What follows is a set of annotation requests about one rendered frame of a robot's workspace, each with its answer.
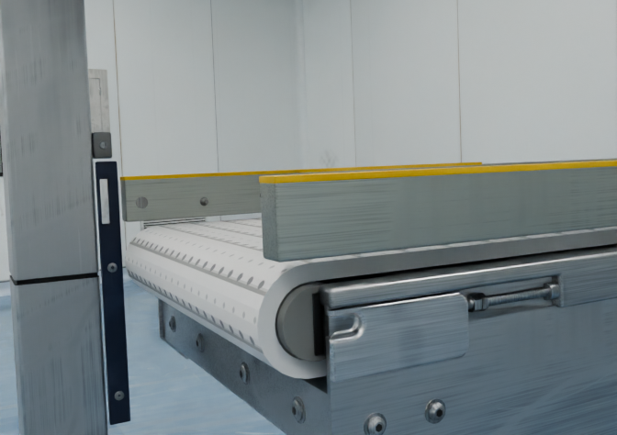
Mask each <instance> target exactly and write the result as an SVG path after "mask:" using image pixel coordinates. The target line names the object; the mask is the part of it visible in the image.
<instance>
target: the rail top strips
mask: <svg viewBox="0 0 617 435"><path fill-rule="evenodd" d="M462 165H482V162H454V163H431V164H409V165H387V166H364V167H342V168H319V169H296V170H273V171H251V172H229V173H185V174H162V175H140V176H120V180H122V181H126V180H146V179H167V178H188V177H209V176H231V175H252V174H272V173H308V174H288V175H266V176H259V183H260V184H282V183H301V182H319V181H338V180H355V179H374V178H392V177H411V176H429V175H447V174H465V173H501V172H519V171H538V170H555V169H574V168H592V167H611V166H617V160H616V161H595V162H555V163H535V164H513V165H493V166H472V167H452V168H431V169H410V170H390V171H369V172H348V173H314V172H335V171H356V170H377V169H398V168H420V167H441V166H462Z"/></svg>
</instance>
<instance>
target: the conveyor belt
mask: <svg viewBox="0 0 617 435"><path fill-rule="evenodd" d="M616 243H617V226H616V227H607V228H599V229H582V230H574V231H566V232H557V233H548V234H540V235H531V236H522V237H514V238H506V239H496V240H481V241H471V242H463V243H455V244H446V245H437V246H429V247H420V248H411V249H403V250H394V251H378V252H369V253H361V254H352V255H343V256H335V257H326V258H318V259H309V260H300V261H292V262H275V261H272V260H268V259H265V258H264V256H263V233H262V218H248V219H236V220H223V221H211V222H199V223H186V224H174V225H161V226H154V227H149V228H146V229H144V230H142V231H140V232H139V233H138V234H137V235H136V236H135V237H134V238H133V239H132V240H131V242H130V243H129V246H128V248H127V250H126V256H125V264H126V269H127V272H128V274H129V277H130V278H131V280H132V281H133V282H134V283H135V284H136V285H138V286H139V287H140V288H142V289H144V290H145V291H147V292H149V293H150V294H152V295H154V296H156V297H158V298H159V299H161V300H162V301H163V302H165V303H166V304H168V305H170V306H171V307H174V308H175V309H177V310H179V311H180V312H182V313H184V314H185V315H187V316H189V317H190V318H192V319H193V320H195V321H196V322H198V323H200V324H201V325H203V326H205V327H206V328H208V329H210V330H212V331H214V332H215V333H217V334H219V335H220V336H221V337H222V338H224V339H226V340H228V341H230V342H231V343H233V344H235V345H236V346H238V347H240V348H241V349H243V350H245V351H247V352H248V353H249V354H251V355H252V356H254V357H256V358H257V359H259V360H261V361H262V362H264V363H266V364H268V365H270V366H271V367H273V368H275V369H276V370H277V371H278V372H280V373H282V374H286V375H288V376H291V377H294V378H301V379H310V378H316V377H322V376H326V375H327V365H326V359H324V360H321V361H316V362H310V361H306V360H301V359H297V358H295V357H292V356H291V355H289V354H288V353H287V352H285V351H284V349H283V348H282V346H281V345H280V344H279V341H278V339H277V337H276V334H275V316H276V312H277V309H278V308H279V305H280V303H281V302H282V300H283V299H284V297H285V295H286V294H287V293H288V292H290V291H291V290H292V289H293V288H295V287H296V286H298V285H300V284H304V283H307V282H312V281H319V280H327V279H334V278H342V277H349V276H357V275H365V274H372V273H386V272H394V271H401V270H408V269H416V268H423V267H431V266H438V265H446V264H453V263H460V262H475V261H483V260H490V259H498V258H505V257H512V256H520V255H527V254H535V253H542V252H549V251H563V250H571V249H578V248H586V247H593V246H601V245H609V244H616Z"/></svg>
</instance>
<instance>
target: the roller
mask: <svg viewBox="0 0 617 435"><path fill-rule="evenodd" d="M319 284H324V283H321V282H317V281H312V282H307V283H304V284H300V285H298V286H296V287H295V288H293V289H292V290H291V291H290V292H288V293H287V294H286V295H285V297H284V299H283V300H282V302H281V303H280V305H279V308H278V309H277V312H276V316H275V334H276V337H277V339H278V341H279V344H280V345H281V346H282V348H283V349H284V351H285V352H287V353H288V354H289V355H291V356H292V357H295V358H297V359H301V360H306V361H310V362H316V361H321V360H324V359H326V340H325V315H324V306H323V305H322V304H321V303H320V293H319V288H320V286H321V285H319Z"/></svg>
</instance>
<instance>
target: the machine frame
mask: <svg viewBox="0 0 617 435"><path fill-rule="evenodd" d="M0 133H1V148H2V163H3V177H4V192H5V207H6V235H7V250H8V265H9V272H10V273H11V275H9V279H10V294H11V308H12V323H13V338H14V353H15V367H16V382H17V411H18V425H19V435H108V425H107V392H106V376H105V359H104V342H103V326H102V309H101V293H100V276H99V275H97V273H98V272H99V259H98V242H97V225H96V209H95V177H94V160H93V143H92V127H91V110H90V94H89V76H88V60H87V43H86V26H85V10H84V0H0Z"/></svg>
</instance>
